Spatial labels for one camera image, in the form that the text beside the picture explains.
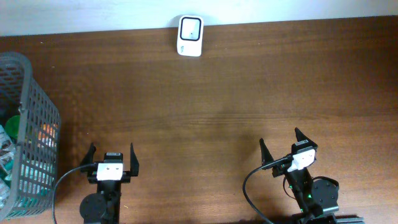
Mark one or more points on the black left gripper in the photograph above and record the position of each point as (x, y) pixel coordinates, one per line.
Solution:
(135, 165)

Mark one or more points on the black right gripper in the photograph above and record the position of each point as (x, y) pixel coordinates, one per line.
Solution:
(281, 170)

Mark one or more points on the orange small packet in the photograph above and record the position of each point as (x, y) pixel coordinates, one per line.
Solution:
(47, 134)

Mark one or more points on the dark green wipes pack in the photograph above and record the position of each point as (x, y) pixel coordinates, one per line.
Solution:
(8, 151)

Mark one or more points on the green lid jar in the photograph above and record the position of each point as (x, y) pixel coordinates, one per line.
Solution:
(12, 126)

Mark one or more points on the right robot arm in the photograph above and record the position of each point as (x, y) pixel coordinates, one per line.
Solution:
(317, 197)

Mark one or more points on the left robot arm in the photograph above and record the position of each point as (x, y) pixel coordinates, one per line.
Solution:
(103, 206)

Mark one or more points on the white barcode scanner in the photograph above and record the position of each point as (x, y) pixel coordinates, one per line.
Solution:
(190, 36)

